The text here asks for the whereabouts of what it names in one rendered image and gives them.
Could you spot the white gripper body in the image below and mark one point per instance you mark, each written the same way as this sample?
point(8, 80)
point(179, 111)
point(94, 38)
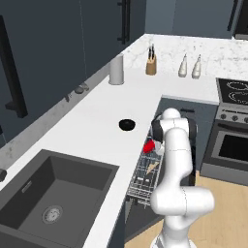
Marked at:
point(159, 148)

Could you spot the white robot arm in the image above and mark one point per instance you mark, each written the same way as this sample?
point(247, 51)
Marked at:
point(176, 161)

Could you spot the red cup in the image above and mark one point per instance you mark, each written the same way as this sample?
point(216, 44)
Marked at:
point(148, 147)

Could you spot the black bowl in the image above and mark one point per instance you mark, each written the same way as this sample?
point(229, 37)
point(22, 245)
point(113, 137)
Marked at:
point(127, 125)

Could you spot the dark dishwasher door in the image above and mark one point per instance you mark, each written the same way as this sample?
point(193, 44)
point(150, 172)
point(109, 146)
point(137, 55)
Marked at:
point(142, 216)

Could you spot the dark blue cupboard door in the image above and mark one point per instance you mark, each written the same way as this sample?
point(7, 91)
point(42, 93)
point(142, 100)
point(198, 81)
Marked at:
point(103, 29)
point(42, 64)

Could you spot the yellow wooden utensil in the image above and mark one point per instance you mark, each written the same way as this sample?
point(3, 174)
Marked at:
point(152, 168)

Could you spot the grey oven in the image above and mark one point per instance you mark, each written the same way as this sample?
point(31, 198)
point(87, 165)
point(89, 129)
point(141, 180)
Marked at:
point(227, 145)

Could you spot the wooden knife block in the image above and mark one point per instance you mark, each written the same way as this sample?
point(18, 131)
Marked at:
point(151, 65)

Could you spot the white paper towel roll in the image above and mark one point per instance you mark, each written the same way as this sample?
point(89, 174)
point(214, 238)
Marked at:
point(116, 69)

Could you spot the black hob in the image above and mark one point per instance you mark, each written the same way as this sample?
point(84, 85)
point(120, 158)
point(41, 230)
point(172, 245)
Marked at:
point(234, 91)

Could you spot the small grey round object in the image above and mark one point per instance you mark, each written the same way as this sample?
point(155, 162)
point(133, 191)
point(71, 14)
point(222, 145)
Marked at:
point(81, 87)

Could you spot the dark grey sink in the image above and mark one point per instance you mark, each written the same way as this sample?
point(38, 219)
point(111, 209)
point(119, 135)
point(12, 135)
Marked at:
point(55, 197)

